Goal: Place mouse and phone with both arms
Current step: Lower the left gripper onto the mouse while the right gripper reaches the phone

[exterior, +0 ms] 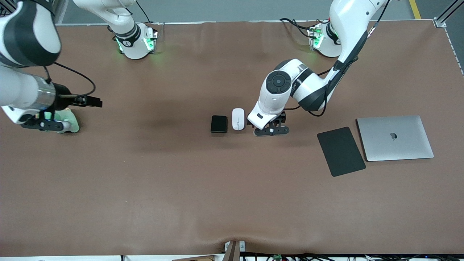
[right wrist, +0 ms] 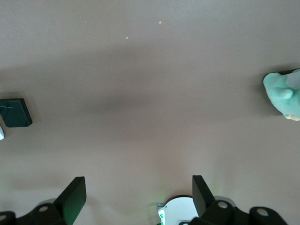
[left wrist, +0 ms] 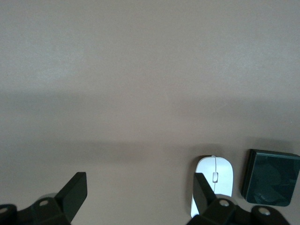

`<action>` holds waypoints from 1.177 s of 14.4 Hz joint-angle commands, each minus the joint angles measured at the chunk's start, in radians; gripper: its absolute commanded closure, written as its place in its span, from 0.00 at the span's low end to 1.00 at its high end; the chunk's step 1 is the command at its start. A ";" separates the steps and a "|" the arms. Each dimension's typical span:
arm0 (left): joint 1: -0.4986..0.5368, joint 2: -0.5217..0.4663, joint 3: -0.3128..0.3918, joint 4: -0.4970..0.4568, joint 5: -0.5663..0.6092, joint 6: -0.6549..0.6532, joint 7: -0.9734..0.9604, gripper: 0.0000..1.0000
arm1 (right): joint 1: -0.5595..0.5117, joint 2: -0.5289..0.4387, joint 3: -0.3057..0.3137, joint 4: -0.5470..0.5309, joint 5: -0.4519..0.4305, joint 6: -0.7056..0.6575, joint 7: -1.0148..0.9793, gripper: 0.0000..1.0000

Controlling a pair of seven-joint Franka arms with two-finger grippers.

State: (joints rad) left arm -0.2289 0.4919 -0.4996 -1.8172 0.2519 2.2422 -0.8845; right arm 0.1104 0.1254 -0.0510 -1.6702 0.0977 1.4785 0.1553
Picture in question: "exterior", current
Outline white computer mouse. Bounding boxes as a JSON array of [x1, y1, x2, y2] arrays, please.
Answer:
[[232, 108, 245, 131]]

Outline black phone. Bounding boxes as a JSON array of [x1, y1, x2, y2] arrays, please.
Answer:
[[211, 115, 228, 133]]

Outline black mouse pad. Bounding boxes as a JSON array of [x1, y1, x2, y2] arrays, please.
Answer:
[[317, 127, 366, 177]]

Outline green dinosaur plush toy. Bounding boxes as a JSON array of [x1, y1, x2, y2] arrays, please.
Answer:
[[34, 109, 80, 133]]

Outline brown table cloth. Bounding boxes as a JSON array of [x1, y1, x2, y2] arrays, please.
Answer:
[[0, 20, 464, 256]]

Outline silver laptop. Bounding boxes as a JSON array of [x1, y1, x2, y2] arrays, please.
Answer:
[[356, 115, 434, 162]]

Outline brown wooden board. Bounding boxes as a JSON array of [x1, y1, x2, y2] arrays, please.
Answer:
[[172, 255, 215, 261]]

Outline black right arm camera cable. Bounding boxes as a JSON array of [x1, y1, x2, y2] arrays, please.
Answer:
[[43, 62, 96, 97]]

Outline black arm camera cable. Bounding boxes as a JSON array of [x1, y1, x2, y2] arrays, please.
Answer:
[[43, 62, 96, 97], [285, 0, 392, 117]]

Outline aluminium frame strut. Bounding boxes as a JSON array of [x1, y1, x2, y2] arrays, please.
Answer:
[[433, 0, 464, 28], [49, 0, 69, 24]]

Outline black left arm base cables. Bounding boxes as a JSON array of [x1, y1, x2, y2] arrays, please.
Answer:
[[279, 17, 320, 39]]

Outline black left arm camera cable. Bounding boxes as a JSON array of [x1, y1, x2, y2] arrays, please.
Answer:
[[285, 0, 392, 117]]

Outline black right arm base cable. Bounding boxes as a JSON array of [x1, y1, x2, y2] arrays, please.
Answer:
[[136, 0, 164, 35]]

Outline grey table edge bracket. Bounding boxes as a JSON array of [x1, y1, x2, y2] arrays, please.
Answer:
[[224, 240, 246, 261]]

